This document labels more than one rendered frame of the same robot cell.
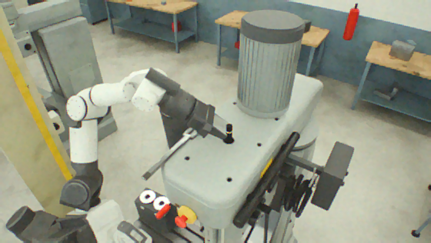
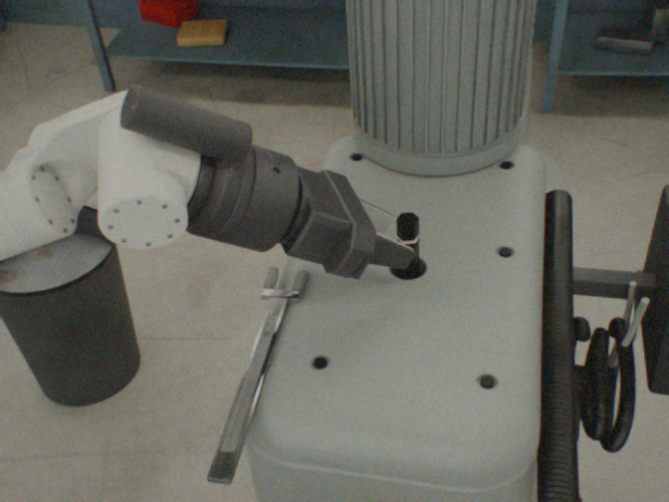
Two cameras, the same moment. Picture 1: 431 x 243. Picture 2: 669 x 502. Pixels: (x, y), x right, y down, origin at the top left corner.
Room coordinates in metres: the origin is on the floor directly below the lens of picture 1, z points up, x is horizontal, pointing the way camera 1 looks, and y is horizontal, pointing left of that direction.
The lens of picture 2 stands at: (0.08, 0.23, 2.45)
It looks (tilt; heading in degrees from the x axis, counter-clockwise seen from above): 40 degrees down; 342
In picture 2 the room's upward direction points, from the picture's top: 5 degrees counter-clockwise
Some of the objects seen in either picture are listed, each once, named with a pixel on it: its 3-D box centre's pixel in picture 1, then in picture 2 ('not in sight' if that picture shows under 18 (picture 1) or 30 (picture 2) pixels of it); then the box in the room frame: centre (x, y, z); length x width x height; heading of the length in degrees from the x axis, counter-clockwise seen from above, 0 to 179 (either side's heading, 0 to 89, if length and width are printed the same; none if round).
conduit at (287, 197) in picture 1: (292, 191); (567, 379); (0.75, -0.35, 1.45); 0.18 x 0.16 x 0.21; 146
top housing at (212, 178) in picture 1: (229, 154); (410, 313); (0.65, -0.05, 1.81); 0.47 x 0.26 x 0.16; 146
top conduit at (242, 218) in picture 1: (270, 172); (553, 328); (0.59, -0.18, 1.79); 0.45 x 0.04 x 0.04; 146
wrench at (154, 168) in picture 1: (171, 152); (258, 362); (0.58, 0.13, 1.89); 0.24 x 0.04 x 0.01; 148
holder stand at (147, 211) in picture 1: (156, 209); not in sight; (0.93, 0.36, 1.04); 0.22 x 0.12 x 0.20; 63
